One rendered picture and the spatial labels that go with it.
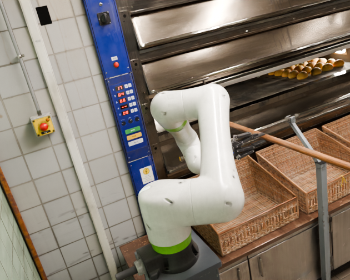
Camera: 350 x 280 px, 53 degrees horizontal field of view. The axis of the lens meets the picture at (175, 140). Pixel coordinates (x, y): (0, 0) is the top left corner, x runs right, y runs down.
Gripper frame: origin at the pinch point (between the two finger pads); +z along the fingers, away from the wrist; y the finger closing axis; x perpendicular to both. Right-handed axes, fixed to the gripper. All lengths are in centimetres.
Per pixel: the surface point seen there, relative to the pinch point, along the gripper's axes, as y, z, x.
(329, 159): 0.0, 6.0, 39.1
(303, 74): -2, 94, -68
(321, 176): 32.5, 33.6, 6.7
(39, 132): -24, -97, -48
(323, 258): 91, 33, 5
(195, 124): 2, -8, -54
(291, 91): 3, 69, -53
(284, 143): 0.1, 4.5, 13.6
